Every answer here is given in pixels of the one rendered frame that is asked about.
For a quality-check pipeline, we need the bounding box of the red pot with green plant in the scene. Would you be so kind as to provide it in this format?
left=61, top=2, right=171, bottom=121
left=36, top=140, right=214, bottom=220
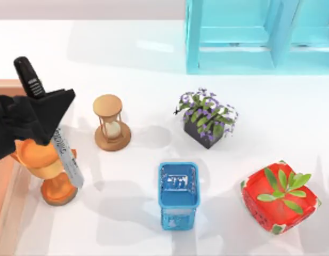
left=239, top=159, right=323, bottom=236

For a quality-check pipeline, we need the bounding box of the orange trophy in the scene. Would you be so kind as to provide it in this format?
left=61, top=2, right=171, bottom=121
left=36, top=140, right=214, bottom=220
left=11, top=138, right=78, bottom=206

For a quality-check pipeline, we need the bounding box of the grey marker with black cap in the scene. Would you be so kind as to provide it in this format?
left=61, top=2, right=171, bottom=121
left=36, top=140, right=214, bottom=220
left=13, top=56, right=85, bottom=189

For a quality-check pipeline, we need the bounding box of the black pot with purple flowers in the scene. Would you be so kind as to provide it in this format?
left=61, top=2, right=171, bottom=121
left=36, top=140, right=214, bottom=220
left=172, top=87, right=240, bottom=150

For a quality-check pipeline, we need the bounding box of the wooden hourglass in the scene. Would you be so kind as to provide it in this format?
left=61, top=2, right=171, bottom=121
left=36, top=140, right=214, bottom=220
left=92, top=93, right=132, bottom=152

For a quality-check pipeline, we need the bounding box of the shallow salmon-coloured box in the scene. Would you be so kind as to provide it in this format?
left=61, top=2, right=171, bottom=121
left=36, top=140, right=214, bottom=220
left=0, top=78, right=30, bottom=256

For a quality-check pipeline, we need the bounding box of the blue basket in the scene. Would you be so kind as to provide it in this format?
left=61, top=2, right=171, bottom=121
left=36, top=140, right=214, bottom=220
left=157, top=161, right=203, bottom=231

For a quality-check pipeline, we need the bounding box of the light blue rack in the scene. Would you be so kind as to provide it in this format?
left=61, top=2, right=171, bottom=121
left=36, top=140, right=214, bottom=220
left=184, top=0, right=329, bottom=76

